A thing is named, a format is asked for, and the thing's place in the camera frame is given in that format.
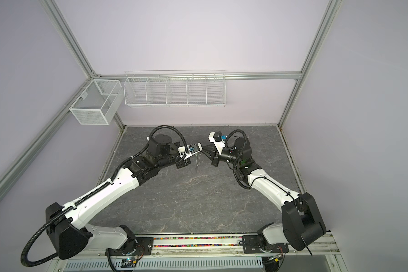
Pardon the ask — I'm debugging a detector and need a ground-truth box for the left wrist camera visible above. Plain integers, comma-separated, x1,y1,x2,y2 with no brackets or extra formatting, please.
178,143,202,160

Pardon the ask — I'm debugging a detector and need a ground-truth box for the aluminium frame profile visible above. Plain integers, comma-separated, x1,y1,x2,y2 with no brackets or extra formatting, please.
0,0,342,218

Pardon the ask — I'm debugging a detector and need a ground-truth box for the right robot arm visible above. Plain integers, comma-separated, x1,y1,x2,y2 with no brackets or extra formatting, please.
202,129,327,252

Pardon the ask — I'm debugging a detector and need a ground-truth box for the white wire shelf basket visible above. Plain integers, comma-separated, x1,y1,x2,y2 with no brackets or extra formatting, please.
123,70,227,107

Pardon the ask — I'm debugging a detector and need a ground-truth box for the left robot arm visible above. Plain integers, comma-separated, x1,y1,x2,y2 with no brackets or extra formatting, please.
20,125,201,267

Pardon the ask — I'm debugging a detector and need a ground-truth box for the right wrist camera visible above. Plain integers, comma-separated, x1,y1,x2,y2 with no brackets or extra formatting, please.
209,131,227,155

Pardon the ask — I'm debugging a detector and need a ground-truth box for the white vented cable duct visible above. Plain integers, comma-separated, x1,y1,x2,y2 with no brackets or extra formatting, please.
63,256,264,272

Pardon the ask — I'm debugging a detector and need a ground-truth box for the grey perforated ring disc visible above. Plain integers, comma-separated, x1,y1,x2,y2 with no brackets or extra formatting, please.
195,152,201,173

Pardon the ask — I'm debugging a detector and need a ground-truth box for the aluminium mounting rail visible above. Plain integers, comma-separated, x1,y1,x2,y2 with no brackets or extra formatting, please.
58,232,340,260

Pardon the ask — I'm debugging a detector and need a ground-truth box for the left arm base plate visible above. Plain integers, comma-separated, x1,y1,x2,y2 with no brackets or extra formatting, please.
110,237,154,256

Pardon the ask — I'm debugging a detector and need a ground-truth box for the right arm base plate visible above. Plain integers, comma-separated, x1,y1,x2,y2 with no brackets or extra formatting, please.
239,235,289,254

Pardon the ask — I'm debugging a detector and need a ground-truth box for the white mesh box basket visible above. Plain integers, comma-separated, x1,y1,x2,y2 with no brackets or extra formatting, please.
70,79,124,125

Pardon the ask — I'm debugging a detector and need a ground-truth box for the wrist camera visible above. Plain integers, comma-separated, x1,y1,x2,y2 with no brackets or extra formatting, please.
209,131,227,155
178,143,202,160

